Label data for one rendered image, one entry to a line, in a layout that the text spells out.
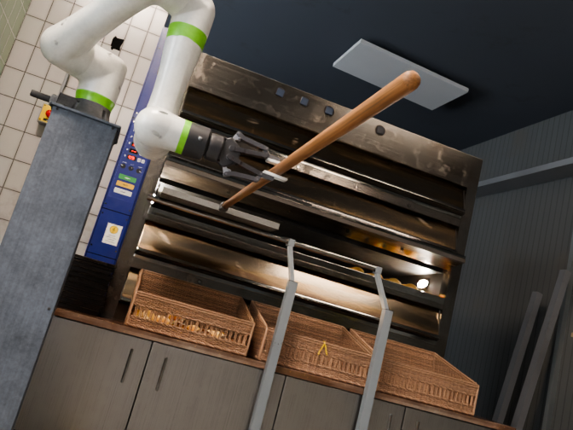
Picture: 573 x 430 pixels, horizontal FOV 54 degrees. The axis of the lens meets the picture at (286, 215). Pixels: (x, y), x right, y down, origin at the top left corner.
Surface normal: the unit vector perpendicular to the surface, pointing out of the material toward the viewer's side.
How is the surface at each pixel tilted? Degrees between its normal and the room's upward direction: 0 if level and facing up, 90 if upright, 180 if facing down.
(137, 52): 90
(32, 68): 90
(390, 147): 90
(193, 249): 70
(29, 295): 90
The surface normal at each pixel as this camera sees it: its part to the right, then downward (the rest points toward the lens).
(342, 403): 0.28, -0.14
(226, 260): 0.35, -0.45
